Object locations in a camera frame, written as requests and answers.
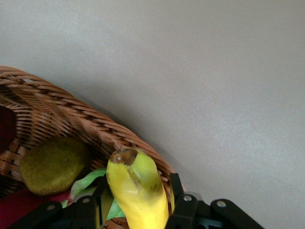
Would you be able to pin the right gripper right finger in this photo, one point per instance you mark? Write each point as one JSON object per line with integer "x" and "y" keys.
{"x": 190, "y": 212}

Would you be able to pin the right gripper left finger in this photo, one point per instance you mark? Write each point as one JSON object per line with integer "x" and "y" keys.
{"x": 78, "y": 212}

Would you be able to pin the yellow banana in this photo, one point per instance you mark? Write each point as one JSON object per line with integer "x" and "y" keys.
{"x": 140, "y": 190}

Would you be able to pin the brown-green kiwi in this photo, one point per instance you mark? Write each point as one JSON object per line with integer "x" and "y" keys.
{"x": 52, "y": 164}

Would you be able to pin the pink dragon fruit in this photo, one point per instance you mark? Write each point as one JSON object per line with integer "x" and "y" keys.
{"x": 14, "y": 208}

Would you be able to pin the brown wicker basket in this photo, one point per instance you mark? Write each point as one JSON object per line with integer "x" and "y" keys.
{"x": 71, "y": 112}

